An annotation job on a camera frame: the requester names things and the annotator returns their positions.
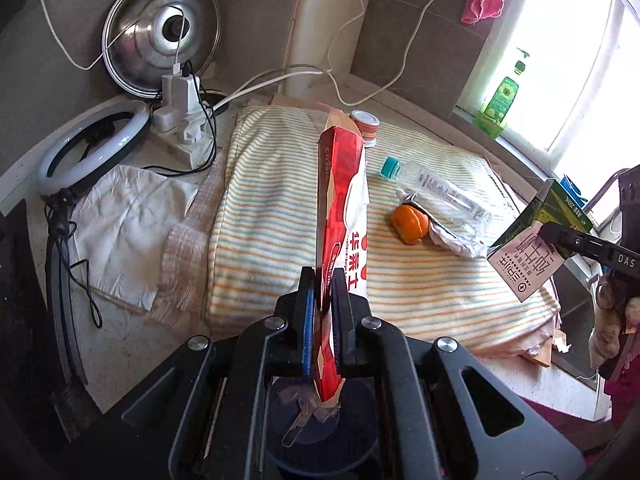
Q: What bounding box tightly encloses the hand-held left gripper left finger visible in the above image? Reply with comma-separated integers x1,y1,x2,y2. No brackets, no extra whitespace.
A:
121,266,318,480

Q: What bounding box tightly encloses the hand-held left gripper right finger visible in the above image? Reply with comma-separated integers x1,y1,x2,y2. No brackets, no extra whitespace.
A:
330,274,586,480

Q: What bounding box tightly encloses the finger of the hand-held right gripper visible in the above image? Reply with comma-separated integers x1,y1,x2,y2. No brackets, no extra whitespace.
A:
539,222,618,265

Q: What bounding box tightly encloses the green milk carton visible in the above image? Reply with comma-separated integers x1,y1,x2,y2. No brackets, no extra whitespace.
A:
487,178,596,303

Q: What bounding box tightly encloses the dark blue waste bin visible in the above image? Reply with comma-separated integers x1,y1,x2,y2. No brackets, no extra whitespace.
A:
265,377,381,476

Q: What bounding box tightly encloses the toothpaste tube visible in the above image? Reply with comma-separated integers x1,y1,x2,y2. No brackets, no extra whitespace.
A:
396,187,488,261

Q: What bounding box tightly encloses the jar with white lid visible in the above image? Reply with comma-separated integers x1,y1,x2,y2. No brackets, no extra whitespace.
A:
348,109,382,148

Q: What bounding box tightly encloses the person's right hand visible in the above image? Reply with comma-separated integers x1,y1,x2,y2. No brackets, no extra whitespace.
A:
592,275,640,376

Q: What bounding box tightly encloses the metal faucet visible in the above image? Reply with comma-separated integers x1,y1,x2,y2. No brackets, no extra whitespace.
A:
582,167,632,236

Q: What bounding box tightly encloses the blue plastic object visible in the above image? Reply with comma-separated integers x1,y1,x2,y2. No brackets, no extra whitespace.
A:
560,175,588,208

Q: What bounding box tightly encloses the clear plastic wrapper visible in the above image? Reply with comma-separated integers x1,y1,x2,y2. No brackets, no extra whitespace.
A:
272,379,342,448

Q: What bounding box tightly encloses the striped towel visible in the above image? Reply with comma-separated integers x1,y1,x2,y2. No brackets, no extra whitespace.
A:
202,102,561,356

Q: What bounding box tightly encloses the orange round fruit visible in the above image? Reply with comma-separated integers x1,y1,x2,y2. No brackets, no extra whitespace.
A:
390,203,432,246

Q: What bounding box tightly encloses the pink fringed cloth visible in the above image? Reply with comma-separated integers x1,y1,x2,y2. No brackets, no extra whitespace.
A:
150,160,231,326

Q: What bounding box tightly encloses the clear plastic bottle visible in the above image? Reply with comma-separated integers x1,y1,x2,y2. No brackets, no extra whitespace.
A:
382,156,493,241

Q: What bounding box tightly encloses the green soap bottle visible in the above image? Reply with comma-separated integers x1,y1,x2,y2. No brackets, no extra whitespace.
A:
474,48,532,140

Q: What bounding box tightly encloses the white cloth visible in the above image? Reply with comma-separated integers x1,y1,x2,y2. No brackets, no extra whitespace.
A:
67,164,201,313

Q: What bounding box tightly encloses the white power strip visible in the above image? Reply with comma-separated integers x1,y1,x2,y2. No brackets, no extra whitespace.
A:
152,72,216,171

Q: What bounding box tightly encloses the pink rag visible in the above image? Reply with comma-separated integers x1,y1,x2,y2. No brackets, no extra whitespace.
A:
460,0,507,26

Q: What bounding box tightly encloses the white pipe column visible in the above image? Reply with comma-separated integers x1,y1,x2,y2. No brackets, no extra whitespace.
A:
285,0,373,101

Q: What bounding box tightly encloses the stainless steel pot lid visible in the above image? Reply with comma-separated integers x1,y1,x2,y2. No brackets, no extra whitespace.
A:
101,0,222,98

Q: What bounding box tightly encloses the thick white cable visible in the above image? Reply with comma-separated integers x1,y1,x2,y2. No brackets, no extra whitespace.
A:
212,66,333,111

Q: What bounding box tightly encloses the white ring light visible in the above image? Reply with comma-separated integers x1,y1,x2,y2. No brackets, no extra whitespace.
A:
37,100,151,196

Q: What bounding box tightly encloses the white charging cable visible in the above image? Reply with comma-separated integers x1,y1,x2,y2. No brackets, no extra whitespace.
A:
327,0,473,107

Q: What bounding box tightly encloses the thin white cable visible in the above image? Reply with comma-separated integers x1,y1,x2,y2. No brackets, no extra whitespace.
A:
39,0,191,78

